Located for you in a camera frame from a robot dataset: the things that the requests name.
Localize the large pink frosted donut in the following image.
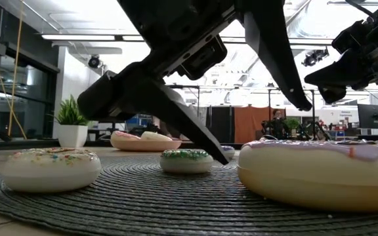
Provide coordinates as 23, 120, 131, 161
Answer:
112, 130, 142, 142

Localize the pink plate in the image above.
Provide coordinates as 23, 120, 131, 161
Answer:
110, 137, 183, 152

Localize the large purple frosted donut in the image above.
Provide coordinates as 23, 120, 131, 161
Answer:
237, 138, 378, 213

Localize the black computer monitor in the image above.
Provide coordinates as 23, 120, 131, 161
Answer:
357, 104, 378, 130

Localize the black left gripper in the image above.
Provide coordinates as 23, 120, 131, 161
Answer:
77, 0, 244, 165

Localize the orange curtain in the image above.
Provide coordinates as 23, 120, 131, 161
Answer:
234, 105, 287, 144

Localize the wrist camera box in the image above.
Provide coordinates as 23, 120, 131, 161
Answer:
331, 19, 373, 53
175, 35, 228, 81

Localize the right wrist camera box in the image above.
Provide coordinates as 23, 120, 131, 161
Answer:
331, 19, 373, 53

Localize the small green frosted donut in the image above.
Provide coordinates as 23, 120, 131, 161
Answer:
159, 148, 215, 174

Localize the person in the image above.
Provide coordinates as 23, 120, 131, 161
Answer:
263, 109, 290, 140

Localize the background green plant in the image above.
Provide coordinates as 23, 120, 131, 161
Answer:
287, 117, 301, 130

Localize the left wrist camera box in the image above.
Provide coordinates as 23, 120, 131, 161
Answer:
175, 35, 228, 81

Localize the small blue frosted donut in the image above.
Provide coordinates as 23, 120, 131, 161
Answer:
220, 145, 236, 161

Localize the large white frosted donut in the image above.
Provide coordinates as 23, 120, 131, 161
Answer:
140, 130, 174, 142

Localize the round dark grey woven placemat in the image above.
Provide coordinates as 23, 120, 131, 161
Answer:
0, 153, 378, 236

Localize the black ceiling spotlight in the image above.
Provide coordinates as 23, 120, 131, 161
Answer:
88, 54, 102, 69
302, 48, 329, 68

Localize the yellow power cable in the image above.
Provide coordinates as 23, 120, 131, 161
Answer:
7, 0, 24, 139
0, 9, 28, 140

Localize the black aluminium table frame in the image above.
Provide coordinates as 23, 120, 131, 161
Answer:
0, 138, 242, 151

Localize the green plant in white pot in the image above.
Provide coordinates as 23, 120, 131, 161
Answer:
53, 94, 90, 148

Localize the black curtain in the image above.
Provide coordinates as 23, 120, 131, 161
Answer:
205, 105, 235, 144

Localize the small white sprinkled donut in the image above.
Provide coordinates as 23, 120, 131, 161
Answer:
1, 147, 102, 193

